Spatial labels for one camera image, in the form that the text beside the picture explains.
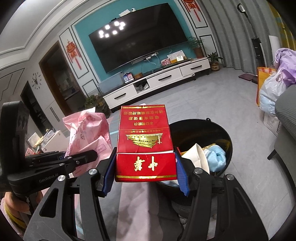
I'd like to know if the pink printed plastic bag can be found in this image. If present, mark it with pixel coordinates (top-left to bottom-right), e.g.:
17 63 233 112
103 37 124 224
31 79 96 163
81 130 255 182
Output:
62 109 113 178

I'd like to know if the grey curtain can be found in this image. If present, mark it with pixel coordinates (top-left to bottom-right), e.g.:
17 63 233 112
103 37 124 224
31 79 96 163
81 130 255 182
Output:
203 0 296 70

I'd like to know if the small potted plant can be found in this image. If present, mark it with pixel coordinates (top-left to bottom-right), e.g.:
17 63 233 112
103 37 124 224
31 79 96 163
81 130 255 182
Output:
207 51 223 72

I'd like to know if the large black television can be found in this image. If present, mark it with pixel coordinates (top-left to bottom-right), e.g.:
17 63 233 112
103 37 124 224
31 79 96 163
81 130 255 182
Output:
88 3 188 75

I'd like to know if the dark floor mat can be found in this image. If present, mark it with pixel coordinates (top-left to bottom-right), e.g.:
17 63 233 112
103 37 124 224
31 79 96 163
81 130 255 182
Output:
238 73 258 84

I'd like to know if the grey sofa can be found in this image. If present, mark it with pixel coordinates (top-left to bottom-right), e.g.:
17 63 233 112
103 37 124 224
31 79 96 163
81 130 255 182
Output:
267 85 296 200

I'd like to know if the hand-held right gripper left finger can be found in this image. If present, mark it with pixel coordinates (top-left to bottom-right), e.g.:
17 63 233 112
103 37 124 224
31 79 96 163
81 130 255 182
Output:
23 146 117 241

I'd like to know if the white desk calendar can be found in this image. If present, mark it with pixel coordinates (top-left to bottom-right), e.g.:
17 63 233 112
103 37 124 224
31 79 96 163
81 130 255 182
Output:
168 50 186 63

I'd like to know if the purple plastic bag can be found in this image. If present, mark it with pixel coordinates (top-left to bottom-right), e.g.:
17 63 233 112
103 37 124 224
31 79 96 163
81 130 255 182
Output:
274 47 296 87

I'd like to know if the black wall clock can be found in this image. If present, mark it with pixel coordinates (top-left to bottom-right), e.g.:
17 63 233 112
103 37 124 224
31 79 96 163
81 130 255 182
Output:
31 72 43 90

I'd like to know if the bushy potted plant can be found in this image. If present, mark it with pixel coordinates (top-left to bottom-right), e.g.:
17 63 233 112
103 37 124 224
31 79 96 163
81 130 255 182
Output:
84 93 111 114

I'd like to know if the white and blue sack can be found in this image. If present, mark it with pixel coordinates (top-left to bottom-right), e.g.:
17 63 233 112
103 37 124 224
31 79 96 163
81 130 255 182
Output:
259 72 288 116

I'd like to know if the tall potted plant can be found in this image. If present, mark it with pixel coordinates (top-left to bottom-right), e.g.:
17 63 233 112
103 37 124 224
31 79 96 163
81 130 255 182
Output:
187 37 205 58

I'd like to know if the white box cabinet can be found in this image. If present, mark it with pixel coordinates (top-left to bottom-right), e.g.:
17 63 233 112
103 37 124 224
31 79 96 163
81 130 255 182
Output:
40 130 70 153

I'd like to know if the red knot wall decoration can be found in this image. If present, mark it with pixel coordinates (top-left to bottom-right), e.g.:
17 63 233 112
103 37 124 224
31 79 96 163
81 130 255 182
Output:
184 0 201 22
65 40 82 70

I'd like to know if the black plastic bucket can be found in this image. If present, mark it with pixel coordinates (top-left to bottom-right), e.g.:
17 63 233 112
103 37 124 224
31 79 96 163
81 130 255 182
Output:
157 119 232 207

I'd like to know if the light blue plastic bag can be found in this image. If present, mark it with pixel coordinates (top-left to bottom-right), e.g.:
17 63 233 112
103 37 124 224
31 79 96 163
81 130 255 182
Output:
203 145 226 172

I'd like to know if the person's left hand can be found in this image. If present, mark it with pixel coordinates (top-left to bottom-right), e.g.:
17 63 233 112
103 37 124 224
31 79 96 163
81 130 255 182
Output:
0 191 44 219

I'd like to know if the grey storage box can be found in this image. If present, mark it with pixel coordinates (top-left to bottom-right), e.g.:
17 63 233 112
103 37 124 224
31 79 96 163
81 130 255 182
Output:
97 71 124 94

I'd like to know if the cardboard box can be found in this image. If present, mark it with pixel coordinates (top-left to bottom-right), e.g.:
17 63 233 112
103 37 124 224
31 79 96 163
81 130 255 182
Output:
264 112 281 137

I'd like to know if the white TV cabinet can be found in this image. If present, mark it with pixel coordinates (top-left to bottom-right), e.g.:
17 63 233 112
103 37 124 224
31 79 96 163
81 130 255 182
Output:
102 57 211 111

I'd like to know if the white blue-striped paper cup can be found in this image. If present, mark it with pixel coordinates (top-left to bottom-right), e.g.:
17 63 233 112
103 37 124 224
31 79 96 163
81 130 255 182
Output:
181 143 210 175

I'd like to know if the pink grey plaid blanket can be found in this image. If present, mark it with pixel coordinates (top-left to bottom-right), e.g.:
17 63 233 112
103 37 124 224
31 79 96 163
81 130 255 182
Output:
69 102 185 241

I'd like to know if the yellow shopping bag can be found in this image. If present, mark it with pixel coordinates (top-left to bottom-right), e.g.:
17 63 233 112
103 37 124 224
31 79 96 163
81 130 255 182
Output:
256 67 278 106

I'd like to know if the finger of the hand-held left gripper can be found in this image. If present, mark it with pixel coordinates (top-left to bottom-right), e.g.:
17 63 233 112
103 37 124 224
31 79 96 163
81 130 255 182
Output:
29 149 98 178
24 151 66 164

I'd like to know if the red cigarette box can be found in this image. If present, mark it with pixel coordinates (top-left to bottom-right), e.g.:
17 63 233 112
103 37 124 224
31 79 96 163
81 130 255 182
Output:
115 105 178 183

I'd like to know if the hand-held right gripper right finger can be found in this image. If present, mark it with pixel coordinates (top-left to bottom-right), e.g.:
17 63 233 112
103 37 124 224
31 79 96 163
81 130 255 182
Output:
174 146 269 241

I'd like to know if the upright vacuum cleaner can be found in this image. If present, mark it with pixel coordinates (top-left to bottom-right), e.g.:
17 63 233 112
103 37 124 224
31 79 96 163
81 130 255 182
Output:
237 3 264 76

